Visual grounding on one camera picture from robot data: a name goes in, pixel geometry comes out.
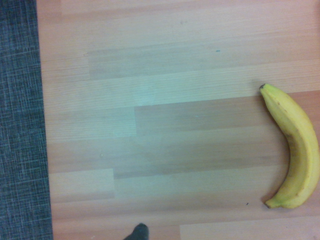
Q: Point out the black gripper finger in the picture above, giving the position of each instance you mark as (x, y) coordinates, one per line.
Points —
(139, 233)

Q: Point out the yellow banana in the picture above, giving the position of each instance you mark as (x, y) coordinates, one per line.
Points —
(300, 140)

